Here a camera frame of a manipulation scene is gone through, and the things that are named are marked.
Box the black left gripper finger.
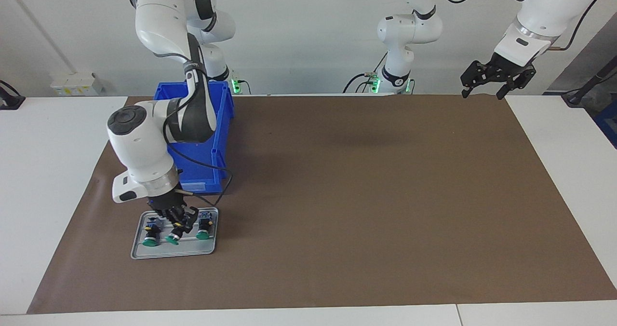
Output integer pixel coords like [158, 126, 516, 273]
[460, 61, 492, 98]
[496, 68, 537, 100]

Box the green push button switch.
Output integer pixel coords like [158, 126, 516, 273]
[195, 212, 214, 241]
[143, 217, 163, 248]
[165, 219, 189, 246]

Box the silver metal tray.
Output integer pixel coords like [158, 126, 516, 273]
[130, 207, 220, 260]

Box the black stand pole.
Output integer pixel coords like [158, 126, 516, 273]
[562, 56, 617, 107]

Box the blue crate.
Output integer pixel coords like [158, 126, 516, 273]
[594, 99, 617, 148]

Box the blue plastic storage bin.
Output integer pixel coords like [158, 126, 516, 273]
[153, 81, 235, 194]

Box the brown table mat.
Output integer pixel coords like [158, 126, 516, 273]
[27, 95, 617, 314]

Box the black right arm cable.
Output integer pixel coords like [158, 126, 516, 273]
[163, 51, 234, 208]

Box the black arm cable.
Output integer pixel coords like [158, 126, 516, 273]
[163, 51, 234, 208]
[436, 0, 613, 52]

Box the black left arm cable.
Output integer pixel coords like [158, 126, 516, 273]
[436, 0, 613, 52]

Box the black base cable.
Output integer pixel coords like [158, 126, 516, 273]
[343, 51, 389, 94]

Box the white wall socket box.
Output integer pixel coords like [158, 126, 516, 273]
[51, 72, 104, 96]

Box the black clamp mount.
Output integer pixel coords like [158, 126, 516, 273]
[0, 80, 26, 110]

